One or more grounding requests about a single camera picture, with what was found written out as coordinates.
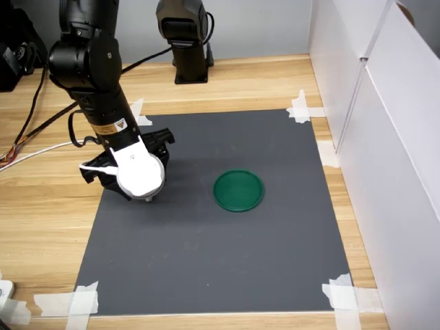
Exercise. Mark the small white plastic terminal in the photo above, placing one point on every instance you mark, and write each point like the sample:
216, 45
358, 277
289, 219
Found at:
148, 199

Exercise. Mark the round green lid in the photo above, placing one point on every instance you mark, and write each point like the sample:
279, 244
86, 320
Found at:
239, 190

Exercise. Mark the white masking tape piece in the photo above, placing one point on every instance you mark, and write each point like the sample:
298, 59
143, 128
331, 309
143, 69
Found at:
79, 304
142, 118
15, 311
347, 302
328, 154
302, 110

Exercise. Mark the dark grey mat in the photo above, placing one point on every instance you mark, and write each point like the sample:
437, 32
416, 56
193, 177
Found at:
213, 240

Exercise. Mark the black equipment bag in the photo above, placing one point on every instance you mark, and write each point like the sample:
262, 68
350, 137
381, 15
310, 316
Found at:
19, 51

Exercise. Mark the white partition panel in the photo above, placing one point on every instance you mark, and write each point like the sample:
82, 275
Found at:
395, 172
330, 51

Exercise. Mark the white gripper camera box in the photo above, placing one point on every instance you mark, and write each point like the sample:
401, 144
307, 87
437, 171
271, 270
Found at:
139, 168

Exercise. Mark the small white bracket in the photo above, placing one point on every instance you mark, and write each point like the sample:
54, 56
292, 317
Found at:
5, 292

